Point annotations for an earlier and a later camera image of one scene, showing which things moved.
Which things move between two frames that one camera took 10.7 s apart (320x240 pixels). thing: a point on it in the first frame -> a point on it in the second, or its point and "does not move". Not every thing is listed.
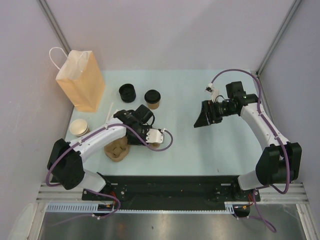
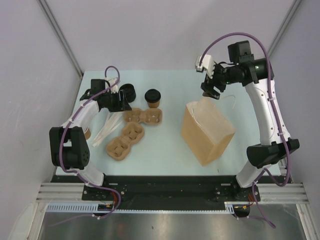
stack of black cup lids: x=127 y=92 does not move
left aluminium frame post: x=55 y=25 does not move
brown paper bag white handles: x=80 y=77 -> x=206 y=129
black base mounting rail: x=172 y=193 does not move
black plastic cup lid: x=152 y=96 does not move
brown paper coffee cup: x=153 y=106 does not move
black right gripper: x=208 y=114 -> x=209 y=84
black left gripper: x=132 y=141 -> x=121 y=105
